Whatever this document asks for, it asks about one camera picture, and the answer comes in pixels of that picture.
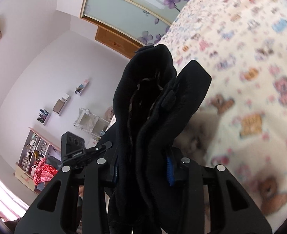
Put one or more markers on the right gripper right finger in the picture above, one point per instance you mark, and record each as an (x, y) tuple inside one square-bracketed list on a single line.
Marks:
[(231, 208)]

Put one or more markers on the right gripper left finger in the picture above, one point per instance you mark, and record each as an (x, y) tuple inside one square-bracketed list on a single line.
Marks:
[(75, 197)]

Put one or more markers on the black pants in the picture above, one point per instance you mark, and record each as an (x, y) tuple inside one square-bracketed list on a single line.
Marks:
[(152, 104)]

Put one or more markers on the white ornate rack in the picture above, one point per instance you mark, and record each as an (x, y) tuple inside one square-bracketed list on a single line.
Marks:
[(91, 124)]

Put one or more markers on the red gift bag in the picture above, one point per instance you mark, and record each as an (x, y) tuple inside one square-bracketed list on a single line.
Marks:
[(43, 172)]

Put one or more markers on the bookshelf with books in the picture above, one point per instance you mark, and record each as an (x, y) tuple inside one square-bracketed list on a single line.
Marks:
[(35, 148)]

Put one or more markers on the wooden door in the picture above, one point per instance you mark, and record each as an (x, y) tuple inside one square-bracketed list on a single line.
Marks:
[(117, 43)]

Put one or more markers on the frosted glass sliding wardrobe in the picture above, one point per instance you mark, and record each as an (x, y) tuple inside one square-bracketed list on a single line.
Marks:
[(144, 21)]

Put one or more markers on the floral teddy print blanket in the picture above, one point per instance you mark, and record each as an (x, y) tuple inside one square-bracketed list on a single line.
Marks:
[(242, 123)]

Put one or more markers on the cardboard box on wall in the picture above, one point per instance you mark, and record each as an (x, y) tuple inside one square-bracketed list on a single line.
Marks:
[(60, 104)]

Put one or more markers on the wall shelf with books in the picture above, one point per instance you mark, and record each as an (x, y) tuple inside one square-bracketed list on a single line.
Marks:
[(43, 116)]

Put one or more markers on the small white wall shelf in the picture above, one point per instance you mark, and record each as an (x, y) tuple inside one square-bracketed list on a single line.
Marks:
[(78, 90)]

